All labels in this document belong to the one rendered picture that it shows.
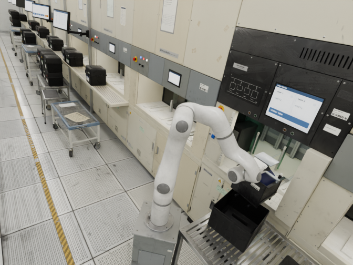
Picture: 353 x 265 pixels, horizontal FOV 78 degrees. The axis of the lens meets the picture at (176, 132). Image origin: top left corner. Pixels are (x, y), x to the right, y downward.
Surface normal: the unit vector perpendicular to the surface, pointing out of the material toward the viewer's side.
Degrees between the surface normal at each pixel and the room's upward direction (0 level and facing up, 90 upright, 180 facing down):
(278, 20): 94
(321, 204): 90
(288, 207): 90
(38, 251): 0
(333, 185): 90
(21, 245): 0
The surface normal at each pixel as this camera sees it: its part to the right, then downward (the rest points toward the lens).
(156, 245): -0.13, 0.44
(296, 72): -0.79, 0.18
